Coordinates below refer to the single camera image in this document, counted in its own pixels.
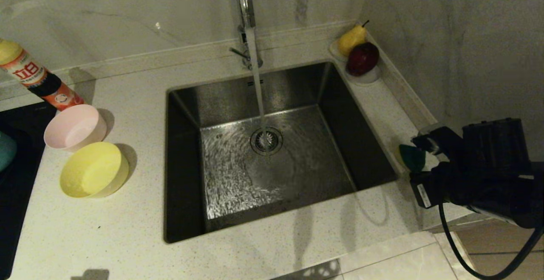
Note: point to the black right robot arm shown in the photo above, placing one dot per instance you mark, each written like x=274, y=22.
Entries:
x=537, y=195

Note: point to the dark red apple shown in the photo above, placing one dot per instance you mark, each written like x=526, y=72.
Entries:
x=362, y=58

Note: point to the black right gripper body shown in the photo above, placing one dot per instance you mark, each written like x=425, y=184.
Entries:
x=467, y=186

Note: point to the yellow pear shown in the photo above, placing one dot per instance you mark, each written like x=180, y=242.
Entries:
x=351, y=39

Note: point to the blue plastic bowl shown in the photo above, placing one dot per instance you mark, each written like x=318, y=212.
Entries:
x=6, y=150

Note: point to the small white dish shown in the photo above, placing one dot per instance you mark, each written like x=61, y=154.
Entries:
x=365, y=80

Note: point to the round metal drain strainer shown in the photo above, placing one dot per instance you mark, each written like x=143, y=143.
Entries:
x=272, y=142

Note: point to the running water stream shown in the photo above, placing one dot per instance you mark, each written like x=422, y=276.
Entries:
x=257, y=84

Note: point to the dish soap bottle orange label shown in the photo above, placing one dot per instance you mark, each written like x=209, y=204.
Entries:
x=42, y=84

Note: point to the green and yellow sponge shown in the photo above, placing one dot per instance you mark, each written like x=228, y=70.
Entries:
x=412, y=157

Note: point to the stainless steel sink basin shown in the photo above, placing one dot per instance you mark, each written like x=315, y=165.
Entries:
x=340, y=152

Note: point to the yellow plastic bowl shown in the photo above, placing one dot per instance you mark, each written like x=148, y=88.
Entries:
x=93, y=171

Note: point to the wood tone cabinet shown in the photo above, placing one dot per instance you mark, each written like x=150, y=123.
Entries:
x=531, y=271

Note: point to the pink plastic bowl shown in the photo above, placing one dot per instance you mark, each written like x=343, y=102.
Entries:
x=74, y=129

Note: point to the black glass cooktop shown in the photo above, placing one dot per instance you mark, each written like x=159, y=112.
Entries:
x=17, y=212

